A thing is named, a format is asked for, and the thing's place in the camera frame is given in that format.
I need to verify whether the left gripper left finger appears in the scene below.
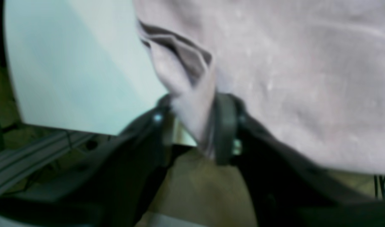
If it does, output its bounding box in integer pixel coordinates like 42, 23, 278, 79
0, 95, 174, 227

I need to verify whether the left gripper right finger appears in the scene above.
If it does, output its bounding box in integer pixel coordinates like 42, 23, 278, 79
213, 93, 385, 227

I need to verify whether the mauve t-shirt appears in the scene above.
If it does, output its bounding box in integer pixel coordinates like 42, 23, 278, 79
134, 0, 385, 174

